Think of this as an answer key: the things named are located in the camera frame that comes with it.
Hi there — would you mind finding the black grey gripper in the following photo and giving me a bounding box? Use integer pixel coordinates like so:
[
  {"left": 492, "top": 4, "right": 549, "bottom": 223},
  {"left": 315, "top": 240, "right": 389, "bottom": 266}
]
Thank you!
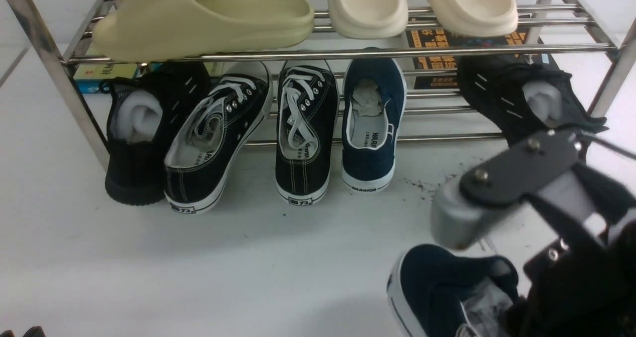
[{"left": 431, "top": 130, "right": 635, "bottom": 250}]

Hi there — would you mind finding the black knit sneaker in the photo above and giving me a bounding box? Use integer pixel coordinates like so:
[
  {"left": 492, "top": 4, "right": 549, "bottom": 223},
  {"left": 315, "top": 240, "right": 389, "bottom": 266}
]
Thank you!
[
  {"left": 457, "top": 55, "right": 607, "bottom": 145},
  {"left": 99, "top": 62, "right": 211, "bottom": 206}
]

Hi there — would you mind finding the navy slip-on shoe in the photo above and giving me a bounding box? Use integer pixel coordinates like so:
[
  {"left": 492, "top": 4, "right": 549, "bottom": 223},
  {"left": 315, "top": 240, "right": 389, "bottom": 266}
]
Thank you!
[
  {"left": 341, "top": 58, "right": 407, "bottom": 193},
  {"left": 387, "top": 244, "right": 519, "bottom": 337}
]

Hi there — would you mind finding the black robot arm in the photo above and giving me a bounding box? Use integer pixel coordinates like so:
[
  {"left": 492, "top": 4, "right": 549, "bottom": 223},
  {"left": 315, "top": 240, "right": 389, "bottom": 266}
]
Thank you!
[{"left": 431, "top": 129, "right": 636, "bottom": 337}]

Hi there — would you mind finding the stainless steel shoe rack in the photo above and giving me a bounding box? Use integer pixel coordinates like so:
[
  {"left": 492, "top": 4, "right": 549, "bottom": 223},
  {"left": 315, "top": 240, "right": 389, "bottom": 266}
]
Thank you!
[{"left": 6, "top": 0, "right": 635, "bottom": 168}]

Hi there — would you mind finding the cream foam slipper right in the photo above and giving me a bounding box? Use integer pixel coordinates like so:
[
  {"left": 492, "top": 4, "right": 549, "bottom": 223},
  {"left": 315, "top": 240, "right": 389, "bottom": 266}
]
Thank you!
[{"left": 427, "top": 0, "right": 519, "bottom": 37}]

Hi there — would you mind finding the cream foam slipper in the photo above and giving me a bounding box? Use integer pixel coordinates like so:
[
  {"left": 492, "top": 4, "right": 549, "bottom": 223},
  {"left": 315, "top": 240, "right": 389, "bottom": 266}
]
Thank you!
[
  {"left": 327, "top": 0, "right": 408, "bottom": 40},
  {"left": 427, "top": 0, "right": 519, "bottom": 37}
]

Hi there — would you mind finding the cream foam slipper left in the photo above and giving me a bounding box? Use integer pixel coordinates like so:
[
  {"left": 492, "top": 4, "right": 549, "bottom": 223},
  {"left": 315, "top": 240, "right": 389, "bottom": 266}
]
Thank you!
[{"left": 327, "top": 0, "right": 408, "bottom": 40}]

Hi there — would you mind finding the black canvas lace sneaker right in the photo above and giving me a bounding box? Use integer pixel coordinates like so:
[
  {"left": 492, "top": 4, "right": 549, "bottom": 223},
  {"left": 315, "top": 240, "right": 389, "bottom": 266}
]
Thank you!
[{"left": 275, "top": 60, "right": 340, "bottom": 206}]

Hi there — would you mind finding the black canvas lace sneaker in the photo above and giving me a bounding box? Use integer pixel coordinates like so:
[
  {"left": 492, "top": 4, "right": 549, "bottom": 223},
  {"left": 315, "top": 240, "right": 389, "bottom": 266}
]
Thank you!
[
  {"left": 275, "top": 60, "right": 340, "bottom": 206},
  {"left": 164, "top": 62, "right": 273, "bottom": 214}
]

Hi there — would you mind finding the black canvas lace sneaker left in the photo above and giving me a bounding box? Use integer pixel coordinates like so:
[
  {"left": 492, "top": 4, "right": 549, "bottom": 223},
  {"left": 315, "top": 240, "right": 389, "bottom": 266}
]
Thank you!
[{"left": 164, "top": 62, "right": 273, "bottom": 214}]

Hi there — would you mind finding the olive green foam slipper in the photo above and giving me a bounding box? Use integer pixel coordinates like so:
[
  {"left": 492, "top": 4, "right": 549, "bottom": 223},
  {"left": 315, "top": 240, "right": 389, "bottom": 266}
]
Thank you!
[{"left": 92, "top": 0, "right": 315, "bottom": 62}]

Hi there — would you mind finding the yellow blue book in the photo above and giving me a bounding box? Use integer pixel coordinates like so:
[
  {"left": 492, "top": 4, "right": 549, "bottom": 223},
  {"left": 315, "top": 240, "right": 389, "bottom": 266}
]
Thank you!
[{"left": 73, "top": 64, "right": 147, "bottom": 94}]

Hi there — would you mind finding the dark object bottom corner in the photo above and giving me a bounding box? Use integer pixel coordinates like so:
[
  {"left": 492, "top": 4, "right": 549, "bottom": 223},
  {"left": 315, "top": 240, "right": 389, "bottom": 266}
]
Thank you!
[{"left": 0, "top": 326, "right": 46, "bottom": 337}]

